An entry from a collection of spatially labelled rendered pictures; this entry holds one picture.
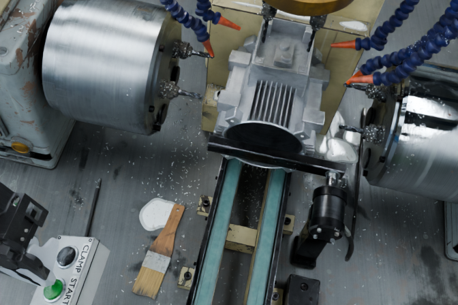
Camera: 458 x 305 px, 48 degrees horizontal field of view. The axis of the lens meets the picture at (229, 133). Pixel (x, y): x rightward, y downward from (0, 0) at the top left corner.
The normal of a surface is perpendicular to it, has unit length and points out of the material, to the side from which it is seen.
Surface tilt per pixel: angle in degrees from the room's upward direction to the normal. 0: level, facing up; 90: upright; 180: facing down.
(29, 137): 90
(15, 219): 67
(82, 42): 28
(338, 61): 90
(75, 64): 43
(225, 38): 90
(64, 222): 0
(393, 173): 81
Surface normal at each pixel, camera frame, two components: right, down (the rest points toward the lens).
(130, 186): 0.07, -0.53
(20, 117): -0.21, 0.82
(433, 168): -0.15, 0.53
